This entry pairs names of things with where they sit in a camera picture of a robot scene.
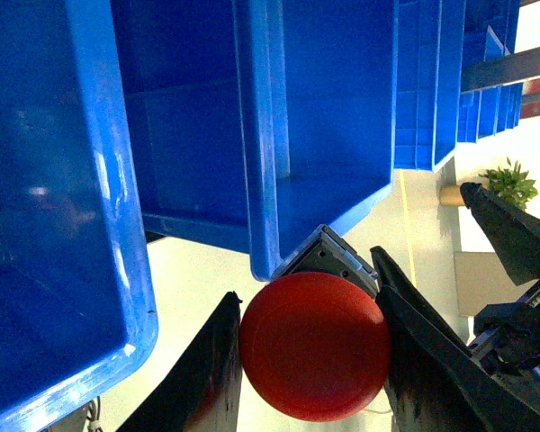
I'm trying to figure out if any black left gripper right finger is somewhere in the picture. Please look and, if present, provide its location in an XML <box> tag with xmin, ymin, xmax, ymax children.
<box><xmin>371</xmin><ymin>247</ymin><xmax>540</xmax><ymax>431</ymax></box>

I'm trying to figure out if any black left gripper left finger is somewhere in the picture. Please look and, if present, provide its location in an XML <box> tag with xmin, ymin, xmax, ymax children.
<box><xmin>118</xmin><ymin>292</ymin><xmax>242</xmax><ymax>431</ymax></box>

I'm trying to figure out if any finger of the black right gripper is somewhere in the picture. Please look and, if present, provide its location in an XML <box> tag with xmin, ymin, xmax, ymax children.
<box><xmin>460</xmin><ymin>182</ymin><xmax>540</xmax><ymax>285</ymax></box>

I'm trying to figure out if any red mushroom push button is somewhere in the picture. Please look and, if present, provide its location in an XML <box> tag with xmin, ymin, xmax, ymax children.
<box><xmin>238</xmin><ymin>224</ymin><xmax>392</xmax><ymax>423</ymax></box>

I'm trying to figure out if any blue parts bin with buttons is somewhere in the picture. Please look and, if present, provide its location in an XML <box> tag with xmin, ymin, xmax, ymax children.
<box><xmin>0</xmin><ymin>1</ymin><xmax>158</xmax><ymax>431</ymax></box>

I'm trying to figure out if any potted green plant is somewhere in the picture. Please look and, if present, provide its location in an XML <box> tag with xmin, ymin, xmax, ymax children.
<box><xmin>479</xmin><ymin>157</ymin><xmax>539</xmax><ymax>211</ymax></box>

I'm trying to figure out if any far blue bin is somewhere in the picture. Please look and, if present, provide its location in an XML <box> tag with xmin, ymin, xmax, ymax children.
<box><xmin>394</xmin><ymin>1</ymin><xmax>523</xmax><ymax>172</ymax></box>

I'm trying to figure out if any empty blue bin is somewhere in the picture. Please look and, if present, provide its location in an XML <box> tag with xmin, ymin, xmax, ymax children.
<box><xmin>111</xmin><ymin>1</ymin><xmax>399</xmax><ymax>280</ymax></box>

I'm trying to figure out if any metal roller rack frame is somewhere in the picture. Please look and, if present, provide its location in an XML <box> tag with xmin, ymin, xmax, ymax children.
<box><xmin>460</xmin><ymin>47</ymin><xmax>540</xmax><ymax>119</ymax></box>

